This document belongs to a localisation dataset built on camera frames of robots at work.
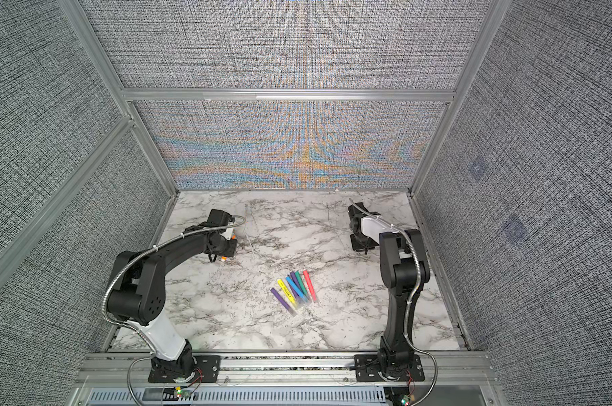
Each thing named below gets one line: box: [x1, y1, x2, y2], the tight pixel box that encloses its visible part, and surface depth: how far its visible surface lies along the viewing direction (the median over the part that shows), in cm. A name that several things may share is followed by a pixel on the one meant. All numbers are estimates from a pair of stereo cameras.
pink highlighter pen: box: [302, 269, 317, 302], surface depth 92 cm
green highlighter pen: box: [295, 270, 309, 302], surface depth 92 cm
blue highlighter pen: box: [284, 275, 308, 304], surface depth 89 cm
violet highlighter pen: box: [289, 271, 305, 296], surface depth 92 cm
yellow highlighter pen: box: [277, 279, 298, 308], surface depth 89 cm
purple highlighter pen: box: [270, 286, 297, 317], surface depth 88 cm
